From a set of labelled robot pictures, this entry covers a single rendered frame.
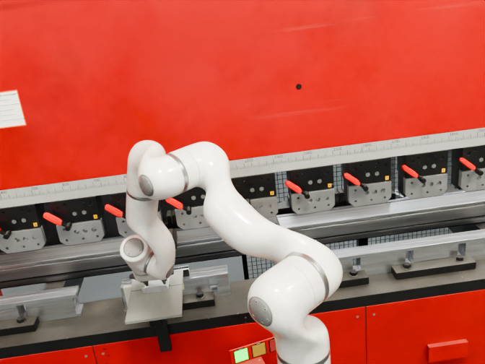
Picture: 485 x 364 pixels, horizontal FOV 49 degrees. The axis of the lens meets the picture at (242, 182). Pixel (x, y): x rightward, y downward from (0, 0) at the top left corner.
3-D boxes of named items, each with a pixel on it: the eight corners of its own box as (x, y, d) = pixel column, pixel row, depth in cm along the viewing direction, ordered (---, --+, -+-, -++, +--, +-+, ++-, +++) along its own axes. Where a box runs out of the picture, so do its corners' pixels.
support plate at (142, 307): (125, 324, 168) (125, 322, 168) (133, 279, 192) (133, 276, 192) (182, 316, 169) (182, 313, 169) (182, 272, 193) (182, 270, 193)
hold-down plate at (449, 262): (396, 280, 195) (396, 273, 194) (390, 272, 200) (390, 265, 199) (475, 269, 196) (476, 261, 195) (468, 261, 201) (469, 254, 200)
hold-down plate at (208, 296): (131, 318, 191) (130, 310, 189) (133, 308, 196) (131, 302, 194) (215, 305, 192) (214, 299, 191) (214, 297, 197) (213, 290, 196)
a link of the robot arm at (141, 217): (188, 195, 146) (177, 271, 165) (138, 173, 150) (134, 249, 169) (170, 213, 140) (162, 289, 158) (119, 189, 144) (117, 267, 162)
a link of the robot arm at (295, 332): (341, 347, 120) (337, 256, 111) (287, 396, 108) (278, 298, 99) (299, 327, 128) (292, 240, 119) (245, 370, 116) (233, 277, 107)
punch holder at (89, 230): (60, 246, 182) (49, 202, 176) (66, 235, 190) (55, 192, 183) (105, 240, 183) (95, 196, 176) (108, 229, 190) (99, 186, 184)
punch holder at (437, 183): (405, 199, 187) (405, 155, 181) (396, 190, 195) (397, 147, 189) (447, 194, 188) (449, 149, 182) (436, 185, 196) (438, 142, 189)
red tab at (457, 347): (428, 362, 200) (429, 347, 197) (426, 359, 202) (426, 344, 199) (467, 357, 201) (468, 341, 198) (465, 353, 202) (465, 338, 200)
